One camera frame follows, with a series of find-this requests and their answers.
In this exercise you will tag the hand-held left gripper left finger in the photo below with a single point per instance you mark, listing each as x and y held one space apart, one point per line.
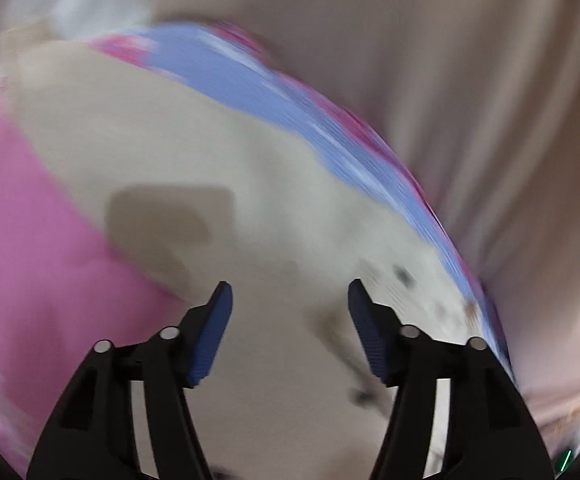
212 330

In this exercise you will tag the beige curtain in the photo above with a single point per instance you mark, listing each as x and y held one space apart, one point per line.
445 85

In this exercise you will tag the pink floral bed sheet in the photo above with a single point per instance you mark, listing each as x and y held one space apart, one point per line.
19 235

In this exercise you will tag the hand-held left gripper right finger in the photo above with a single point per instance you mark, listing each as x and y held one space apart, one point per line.
367 332

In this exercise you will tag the cream knitted sweater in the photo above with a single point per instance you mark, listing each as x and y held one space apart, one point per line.
219 160

